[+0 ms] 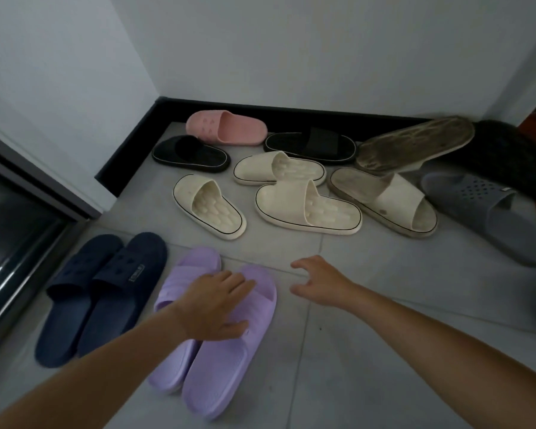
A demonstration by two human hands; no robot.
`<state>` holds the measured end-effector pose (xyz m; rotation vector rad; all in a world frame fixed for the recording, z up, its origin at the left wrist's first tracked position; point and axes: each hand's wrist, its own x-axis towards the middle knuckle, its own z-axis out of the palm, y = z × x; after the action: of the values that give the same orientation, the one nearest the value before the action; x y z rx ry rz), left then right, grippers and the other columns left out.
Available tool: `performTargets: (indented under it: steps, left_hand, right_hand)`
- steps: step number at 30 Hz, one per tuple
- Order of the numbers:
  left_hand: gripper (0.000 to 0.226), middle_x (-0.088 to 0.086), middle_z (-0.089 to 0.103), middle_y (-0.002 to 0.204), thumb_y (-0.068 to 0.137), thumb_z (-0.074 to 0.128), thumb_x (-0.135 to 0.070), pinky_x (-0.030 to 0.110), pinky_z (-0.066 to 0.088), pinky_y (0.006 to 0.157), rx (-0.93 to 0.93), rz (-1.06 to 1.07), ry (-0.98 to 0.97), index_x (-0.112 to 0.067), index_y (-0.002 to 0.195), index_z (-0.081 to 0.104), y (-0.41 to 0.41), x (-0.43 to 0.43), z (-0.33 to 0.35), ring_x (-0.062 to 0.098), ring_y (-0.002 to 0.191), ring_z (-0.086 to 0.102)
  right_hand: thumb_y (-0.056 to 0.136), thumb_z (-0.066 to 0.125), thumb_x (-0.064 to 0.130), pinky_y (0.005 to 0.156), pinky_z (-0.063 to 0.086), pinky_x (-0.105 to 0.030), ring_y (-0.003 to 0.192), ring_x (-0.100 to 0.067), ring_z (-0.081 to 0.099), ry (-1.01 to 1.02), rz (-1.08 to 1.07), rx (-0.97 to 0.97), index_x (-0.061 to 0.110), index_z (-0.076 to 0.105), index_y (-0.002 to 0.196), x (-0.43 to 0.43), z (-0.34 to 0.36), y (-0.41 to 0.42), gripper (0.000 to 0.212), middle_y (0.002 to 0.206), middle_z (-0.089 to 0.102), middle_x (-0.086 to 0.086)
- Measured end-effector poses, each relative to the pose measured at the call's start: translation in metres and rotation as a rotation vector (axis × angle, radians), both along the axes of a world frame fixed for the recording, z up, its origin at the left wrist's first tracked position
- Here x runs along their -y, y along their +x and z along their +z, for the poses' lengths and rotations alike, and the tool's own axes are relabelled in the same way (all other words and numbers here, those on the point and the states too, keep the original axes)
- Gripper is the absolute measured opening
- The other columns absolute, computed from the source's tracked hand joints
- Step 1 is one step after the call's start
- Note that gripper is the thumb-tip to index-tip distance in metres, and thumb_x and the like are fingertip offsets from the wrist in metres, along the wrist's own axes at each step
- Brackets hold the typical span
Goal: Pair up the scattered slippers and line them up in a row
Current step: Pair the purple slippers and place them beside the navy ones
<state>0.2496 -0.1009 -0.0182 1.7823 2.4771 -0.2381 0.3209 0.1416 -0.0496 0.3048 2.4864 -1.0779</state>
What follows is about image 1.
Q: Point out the person's left hand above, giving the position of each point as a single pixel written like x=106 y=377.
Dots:
x=210 y=308

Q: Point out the person's right hand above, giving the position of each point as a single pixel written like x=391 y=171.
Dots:
x=326 y=283

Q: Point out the purple slipper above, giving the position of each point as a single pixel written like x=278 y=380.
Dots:
x=223 y=375
x=183 y=272

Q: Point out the navy blue slipper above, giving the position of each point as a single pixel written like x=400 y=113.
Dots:
x=67 y=308
x=125 y=272

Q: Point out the cream slipper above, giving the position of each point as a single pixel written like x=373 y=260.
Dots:
x=397 y=196
x=259 y=167
x=295 y=196
x=192 y=192
x=411 y=145

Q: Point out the black slipper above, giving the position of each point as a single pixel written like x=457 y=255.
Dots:
x=321 y=145
x=183 y=151
x=504 y=151

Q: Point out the pink slipper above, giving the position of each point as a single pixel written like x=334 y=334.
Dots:
x=241 y=129

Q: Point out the grey perforated slipper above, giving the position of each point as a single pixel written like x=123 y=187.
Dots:
x=487 y=209

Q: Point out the person's right forearm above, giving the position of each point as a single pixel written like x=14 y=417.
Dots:
x=451 y=348

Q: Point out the person's left forearm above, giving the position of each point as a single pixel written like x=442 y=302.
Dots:
x=94 y=379

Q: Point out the black baseboard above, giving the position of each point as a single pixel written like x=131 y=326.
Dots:
x=129 y=147

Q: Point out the metal sliding door frame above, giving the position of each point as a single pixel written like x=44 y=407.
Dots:
x=18 y=227

